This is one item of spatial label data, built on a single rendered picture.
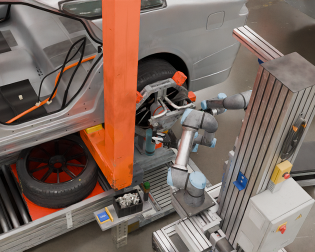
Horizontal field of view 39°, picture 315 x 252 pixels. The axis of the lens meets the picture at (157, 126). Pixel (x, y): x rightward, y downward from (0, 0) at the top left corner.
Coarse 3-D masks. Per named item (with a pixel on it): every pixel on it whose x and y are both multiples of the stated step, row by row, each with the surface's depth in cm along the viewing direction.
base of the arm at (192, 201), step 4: (184, 192) 308; (188, 192) 299; (184, 196) 304; (188, 196) 300; (192, 196) 298; (196, 196) 297; (200, 196) 299; (204, 196) 306; (184, 200) 305; (188, 200) 301; (192, 200) 301; (196, 200) 299; (200, 200) 301; (188, 204) 303; (192, 204) 301; (196, 204) 301; (200, 204) 303
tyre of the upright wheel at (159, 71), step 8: (144, 64) 354; (152, 64) 354; (160, 64) 357; (168, 64) 367; (144, 72) 348; (152, 72) 347; (160, 72) 349; (168, 72) 352; (144, 80) 344; (152, 80) 348; (136, 88) 345; (144, 128) 383
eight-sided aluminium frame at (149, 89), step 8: (168, 80) 351; (144, 88) 344; (152, 88) 342; (160, 88) 346; (176, 88) 356; (184, 88) 364; (144, 96) 343; (136, 104) 344; (184, 104) 376; (176, 120) 385; (136, 128) 364; (160, 128) 382; (168, 128) 386; (144, 136) 376
